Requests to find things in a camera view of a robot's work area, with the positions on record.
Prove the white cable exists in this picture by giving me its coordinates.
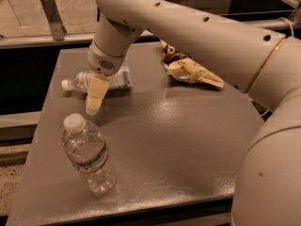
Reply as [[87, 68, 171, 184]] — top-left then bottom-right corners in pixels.
[[277, 16, 296, 38]]

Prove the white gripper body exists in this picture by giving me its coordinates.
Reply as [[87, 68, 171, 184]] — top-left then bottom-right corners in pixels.
[[87, 42, 124, 76]]

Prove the red label clear water bottle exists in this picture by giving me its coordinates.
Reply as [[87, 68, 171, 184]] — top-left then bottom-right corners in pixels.
[[61, 113, 116, 197]]

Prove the yellow brown chip bag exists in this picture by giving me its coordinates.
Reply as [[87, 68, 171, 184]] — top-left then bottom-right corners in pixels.
[[160, 40, 224, 89]]

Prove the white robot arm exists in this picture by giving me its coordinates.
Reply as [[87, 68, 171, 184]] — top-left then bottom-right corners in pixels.
[[88, 0, 301, 226]]

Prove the left grey metal bracket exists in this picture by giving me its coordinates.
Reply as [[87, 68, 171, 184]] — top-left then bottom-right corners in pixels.
[[40, 0, 67, 40]]

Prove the blue label plastic water bottle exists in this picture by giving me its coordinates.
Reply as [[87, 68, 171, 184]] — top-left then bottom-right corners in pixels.
[[61, 66, 132, 93]]

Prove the grey metal rail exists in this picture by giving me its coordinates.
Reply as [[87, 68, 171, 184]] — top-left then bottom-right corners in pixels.
[[0, 18, 301, 49]]

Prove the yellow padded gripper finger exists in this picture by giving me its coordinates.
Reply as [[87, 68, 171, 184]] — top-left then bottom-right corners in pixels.
[[86, 73, 110, 115]]

